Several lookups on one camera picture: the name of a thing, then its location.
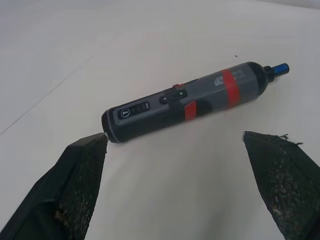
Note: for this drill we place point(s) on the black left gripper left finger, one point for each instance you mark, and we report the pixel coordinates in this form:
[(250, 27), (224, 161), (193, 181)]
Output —
[(62, 190)]

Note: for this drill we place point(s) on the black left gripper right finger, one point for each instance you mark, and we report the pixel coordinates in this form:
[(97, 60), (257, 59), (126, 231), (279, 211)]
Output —
[(287, 180)]

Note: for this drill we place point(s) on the grey red electric screwdriver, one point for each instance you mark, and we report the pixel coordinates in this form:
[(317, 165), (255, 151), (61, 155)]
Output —
[(200, 96)]

